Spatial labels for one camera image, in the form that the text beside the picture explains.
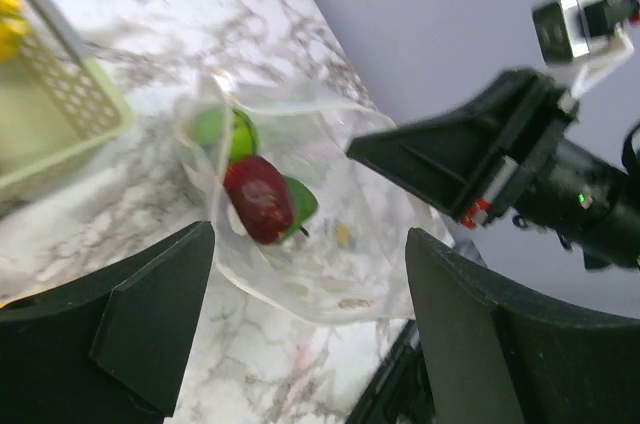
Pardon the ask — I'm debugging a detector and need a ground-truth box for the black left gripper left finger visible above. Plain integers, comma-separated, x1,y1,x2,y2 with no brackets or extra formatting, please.
1,222,215,424

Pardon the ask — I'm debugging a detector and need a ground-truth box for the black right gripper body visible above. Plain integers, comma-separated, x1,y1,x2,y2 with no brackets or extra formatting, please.
514,127,639,271

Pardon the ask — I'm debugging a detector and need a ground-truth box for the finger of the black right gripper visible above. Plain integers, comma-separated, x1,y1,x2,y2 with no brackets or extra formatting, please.
346,68,579,224

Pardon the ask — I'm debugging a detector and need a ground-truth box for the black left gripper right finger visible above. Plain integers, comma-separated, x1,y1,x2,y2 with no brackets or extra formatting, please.
405,228,639,423

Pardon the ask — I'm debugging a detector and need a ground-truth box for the clear zip top bag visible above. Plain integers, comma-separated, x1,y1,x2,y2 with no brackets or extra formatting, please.
174,70,453,325

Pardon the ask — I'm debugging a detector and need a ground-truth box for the dark red apple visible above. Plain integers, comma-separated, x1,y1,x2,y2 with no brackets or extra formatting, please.
223,155,296,245

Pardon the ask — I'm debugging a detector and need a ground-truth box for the green striped watermelon toy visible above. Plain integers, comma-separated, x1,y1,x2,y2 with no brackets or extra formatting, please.
189,107,260,164

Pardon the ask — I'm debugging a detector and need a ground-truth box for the yellow banana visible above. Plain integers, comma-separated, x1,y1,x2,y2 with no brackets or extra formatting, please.
0,0,32,62

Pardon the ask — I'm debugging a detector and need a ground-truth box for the beige perforated plastic basket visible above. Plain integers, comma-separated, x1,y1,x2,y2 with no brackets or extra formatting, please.
1,0,133,211

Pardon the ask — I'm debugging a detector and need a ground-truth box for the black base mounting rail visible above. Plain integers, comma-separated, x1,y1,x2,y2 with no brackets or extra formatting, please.
345,320,438,424

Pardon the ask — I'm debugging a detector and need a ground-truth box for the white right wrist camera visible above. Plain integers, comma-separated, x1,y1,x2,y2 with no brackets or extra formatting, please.
532,0,639,99

